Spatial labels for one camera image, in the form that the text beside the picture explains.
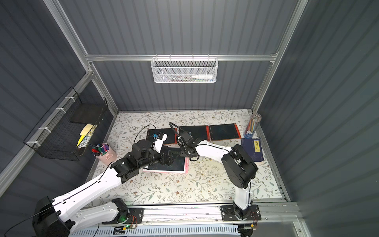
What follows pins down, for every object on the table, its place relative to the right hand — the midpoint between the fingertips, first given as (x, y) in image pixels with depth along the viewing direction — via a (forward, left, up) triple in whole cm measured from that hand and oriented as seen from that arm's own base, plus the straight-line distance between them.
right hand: (185, 152), depth 92 cm
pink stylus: (-6, -1, -5) cm, 8 cm away
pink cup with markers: (-4, +47, +7) cm, 48 cm away
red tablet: (+20, -24, -6) cm, 32 cm away
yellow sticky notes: (-2, +49, +24) cm, 55 cm away
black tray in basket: (+10, +53, +25) cm, 59 cm away
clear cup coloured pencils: (+15, -43, +10) cm, 46 cm away
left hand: (-10, +4, +17) cm, 20 cm away
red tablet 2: (+20, -11, -6) cm, 24 cm away
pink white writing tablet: (-6, +3, -5) cm, 8 cm away
